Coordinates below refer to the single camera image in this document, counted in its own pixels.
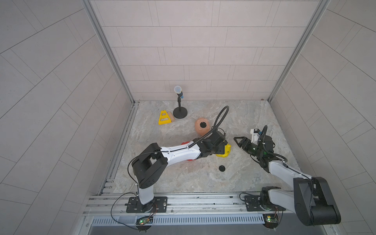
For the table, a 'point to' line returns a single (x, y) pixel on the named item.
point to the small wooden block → (173, 119)
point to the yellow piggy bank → (227, 151)
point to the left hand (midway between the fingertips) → (224, 147)
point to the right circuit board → (271, 220)
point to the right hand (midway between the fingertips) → (236, 139)
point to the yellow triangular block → (164, 118)
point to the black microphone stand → (180, 112)
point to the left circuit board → (145, 220)
